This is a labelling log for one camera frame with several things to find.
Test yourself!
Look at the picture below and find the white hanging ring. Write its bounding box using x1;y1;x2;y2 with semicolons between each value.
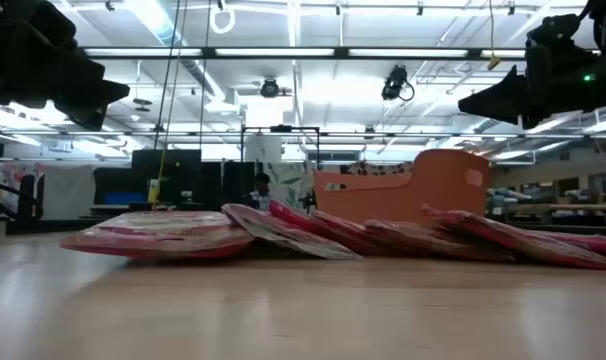
208;3;237;36

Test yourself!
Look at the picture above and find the black monitor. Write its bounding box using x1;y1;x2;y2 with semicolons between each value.
130;148;203;207

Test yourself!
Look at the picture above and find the yellow hanging cable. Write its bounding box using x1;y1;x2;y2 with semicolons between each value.
486;0;503;72

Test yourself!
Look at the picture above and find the person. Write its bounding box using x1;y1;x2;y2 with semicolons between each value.
249;171;275;212

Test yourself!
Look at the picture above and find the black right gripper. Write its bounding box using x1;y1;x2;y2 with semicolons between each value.
457;14;606;130

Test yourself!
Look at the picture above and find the white cloth screen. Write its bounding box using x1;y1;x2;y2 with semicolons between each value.
41;164;97;221

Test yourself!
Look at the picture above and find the black hanging cable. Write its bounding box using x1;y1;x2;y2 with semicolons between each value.
152;0;183;151

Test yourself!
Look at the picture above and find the black ceiling camera with cable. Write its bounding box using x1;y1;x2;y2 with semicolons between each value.
380;64;416;103

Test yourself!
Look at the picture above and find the orange plastic basket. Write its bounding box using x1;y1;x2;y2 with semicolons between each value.
311;148;492;227

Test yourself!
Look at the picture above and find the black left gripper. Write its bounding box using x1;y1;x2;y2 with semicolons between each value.
0;0;131;131

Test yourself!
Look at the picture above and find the red popcorn bag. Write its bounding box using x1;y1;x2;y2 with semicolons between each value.
59;227;255;260
221;202;363;261
77;209;234;237
267;198;384;257
527;228;606;260
361;218;515;263
421;203;606;272

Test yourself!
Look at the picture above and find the black overhead light bar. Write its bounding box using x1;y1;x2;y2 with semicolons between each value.
81;46;530;62

